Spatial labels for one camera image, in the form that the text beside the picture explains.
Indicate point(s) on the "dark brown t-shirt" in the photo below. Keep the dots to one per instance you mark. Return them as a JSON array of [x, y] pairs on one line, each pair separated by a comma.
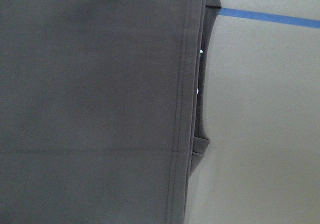
[[101, 108]]

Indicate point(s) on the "blue tape grid lines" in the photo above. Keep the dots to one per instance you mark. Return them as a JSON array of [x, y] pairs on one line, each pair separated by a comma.
[[270, 18]]

